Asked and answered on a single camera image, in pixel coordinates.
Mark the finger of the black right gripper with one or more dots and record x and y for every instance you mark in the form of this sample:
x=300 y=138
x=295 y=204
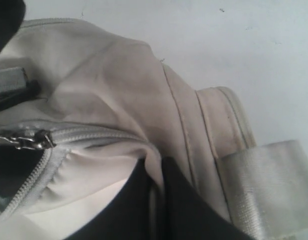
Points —
x=12 y=13

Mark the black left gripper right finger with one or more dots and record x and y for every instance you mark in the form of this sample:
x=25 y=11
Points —
x=181 y=213

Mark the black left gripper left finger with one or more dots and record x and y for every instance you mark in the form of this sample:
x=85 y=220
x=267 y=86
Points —
x=127 y=215

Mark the cream white duffel bag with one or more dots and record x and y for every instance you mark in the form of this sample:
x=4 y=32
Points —
x=79 y=107

